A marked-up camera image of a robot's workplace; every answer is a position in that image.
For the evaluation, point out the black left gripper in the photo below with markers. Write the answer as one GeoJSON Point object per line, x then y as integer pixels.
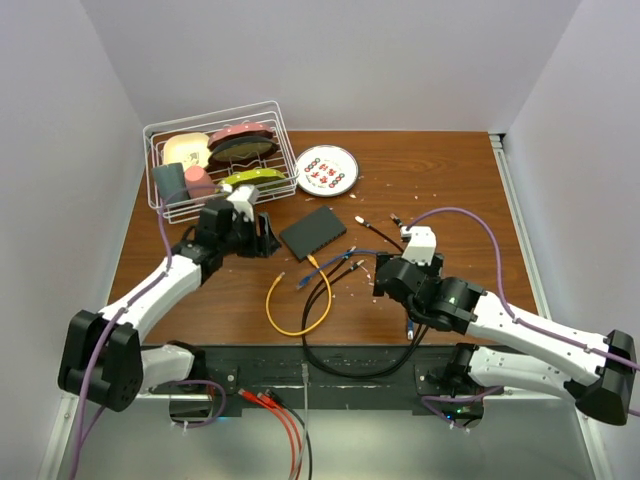
{"type": "Point", "coordinates": [263, 245]}

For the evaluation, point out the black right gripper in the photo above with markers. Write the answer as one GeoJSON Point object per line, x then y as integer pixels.
{"type": "Point", "coordinates": [432, 270]}

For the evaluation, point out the black network switch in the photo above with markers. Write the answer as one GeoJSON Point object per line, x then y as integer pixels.
{"type": "Point", "coordinates": [312, 233]}

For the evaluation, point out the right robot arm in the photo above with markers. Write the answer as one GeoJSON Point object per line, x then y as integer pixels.
{"type": "Point", "coordinates": [596, 372]}

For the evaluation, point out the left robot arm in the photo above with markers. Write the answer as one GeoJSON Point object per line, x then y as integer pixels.
{"type": "Point", "coordinates": [103, 360]}

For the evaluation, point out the green plate in rack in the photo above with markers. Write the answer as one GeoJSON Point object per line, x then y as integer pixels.
{"type": "Point", "coordinates": [255, 177]}

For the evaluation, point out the white round printed plate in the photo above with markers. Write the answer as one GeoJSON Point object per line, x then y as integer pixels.
{"type": "Point", "coordinates": [326, 171]}

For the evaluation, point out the dark olive plate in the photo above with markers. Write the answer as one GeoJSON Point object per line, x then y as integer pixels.
{"type": "Point", "coordinates": [243, 149]}

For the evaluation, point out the pink cup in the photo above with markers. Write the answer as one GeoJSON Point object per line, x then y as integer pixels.
{"type": "Point", "coordinates": [198, 182]}

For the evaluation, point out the pink plate in rack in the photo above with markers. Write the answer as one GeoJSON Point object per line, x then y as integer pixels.
{"type": "Point", "coordinates": [237, 131]}

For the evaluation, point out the dark grey cup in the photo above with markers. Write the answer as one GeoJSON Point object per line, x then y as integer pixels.
{"type": "Point", "coordinates": [169, 180]}

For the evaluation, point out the cream square plate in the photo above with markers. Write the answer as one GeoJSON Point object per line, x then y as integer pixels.
{"type": "Point", "coordinates": [187, 149]}

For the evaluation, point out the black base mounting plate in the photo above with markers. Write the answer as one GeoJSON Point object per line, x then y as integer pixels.
{"type": "Point", "coordinates": [368, 378]}

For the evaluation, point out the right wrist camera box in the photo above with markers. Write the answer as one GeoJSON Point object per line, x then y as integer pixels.
{"type": "Point", "coordinates": [420, 244]}

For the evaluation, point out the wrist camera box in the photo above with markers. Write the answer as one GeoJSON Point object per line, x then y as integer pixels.
{"type": "Point", "coordinates": [243, 199]}
{"type": "Point", "coordinates": [420, 244]}

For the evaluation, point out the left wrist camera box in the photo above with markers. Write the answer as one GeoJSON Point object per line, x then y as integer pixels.
{"type": "Point", "coordinates": [243, 199]}

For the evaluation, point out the white wire dish rack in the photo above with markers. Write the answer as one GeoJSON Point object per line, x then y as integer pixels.
{"type": "Point", "coordinates": [268, 112]}

